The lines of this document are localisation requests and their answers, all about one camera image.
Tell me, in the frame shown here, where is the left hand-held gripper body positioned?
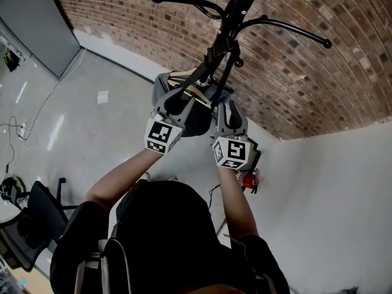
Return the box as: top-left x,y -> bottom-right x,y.
145,112 -> 186,156

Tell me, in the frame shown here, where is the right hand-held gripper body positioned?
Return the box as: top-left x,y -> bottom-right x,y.
210,129 -> 263,170

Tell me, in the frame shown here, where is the black metal coat rack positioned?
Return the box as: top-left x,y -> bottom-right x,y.
151,0 -> 333,88

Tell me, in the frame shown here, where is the person's left forearm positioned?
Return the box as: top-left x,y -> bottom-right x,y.
84,147 -> 154,211

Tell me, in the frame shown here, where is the person's right forearm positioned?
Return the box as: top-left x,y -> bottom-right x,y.
217,164 -> 260,238

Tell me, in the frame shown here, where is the grey hanging garment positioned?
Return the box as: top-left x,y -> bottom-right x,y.
152,72 -> 236,110

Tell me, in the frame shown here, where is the red fire extinguisher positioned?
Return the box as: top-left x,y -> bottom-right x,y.
235,167 -> 261,195

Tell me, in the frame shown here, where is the person's black clothing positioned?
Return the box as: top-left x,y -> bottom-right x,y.
50,179 -> 290,294

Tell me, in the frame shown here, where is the black office chair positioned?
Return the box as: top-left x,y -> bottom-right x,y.
0,178 -> 79,272

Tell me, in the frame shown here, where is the grey metal cabinet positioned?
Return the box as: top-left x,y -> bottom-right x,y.
0,0 -> 82,79

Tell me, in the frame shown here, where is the black helmet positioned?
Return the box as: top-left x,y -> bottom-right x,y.
0,176 -> 27,205

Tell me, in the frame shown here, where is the black and yellow bag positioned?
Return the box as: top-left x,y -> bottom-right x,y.
2,48 -> 21,72

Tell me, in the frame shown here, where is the white power cable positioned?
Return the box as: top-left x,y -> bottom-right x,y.
26,47 -> 88,132

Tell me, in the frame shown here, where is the black white-trimmed shoulder strap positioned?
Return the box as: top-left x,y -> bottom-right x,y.
249,268 -> 277,294
73,239 -> 130,294

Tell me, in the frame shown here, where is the thin black cable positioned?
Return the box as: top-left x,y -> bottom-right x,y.
0,115 -> 39,177

